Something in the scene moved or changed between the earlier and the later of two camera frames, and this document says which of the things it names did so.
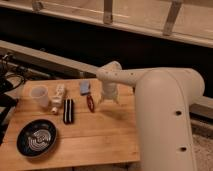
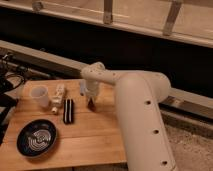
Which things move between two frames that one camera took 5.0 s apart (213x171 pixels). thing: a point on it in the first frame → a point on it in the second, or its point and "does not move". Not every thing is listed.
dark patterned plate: x=36 y=138 does not move
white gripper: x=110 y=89 → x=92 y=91
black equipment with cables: x=10 y=77 does not move
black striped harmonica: x=68 y=111 does not move
